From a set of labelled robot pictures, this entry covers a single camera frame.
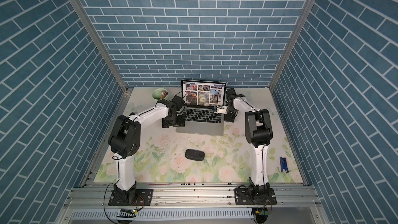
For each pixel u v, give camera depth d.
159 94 1.00
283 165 0.83
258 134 0.59
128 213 0.72
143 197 0.73
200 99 1.05
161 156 0.87
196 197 0.75
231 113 0.90
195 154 0.86
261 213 0.71
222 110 0.94
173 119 0.81
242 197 0.74
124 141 0.53
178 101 0.79
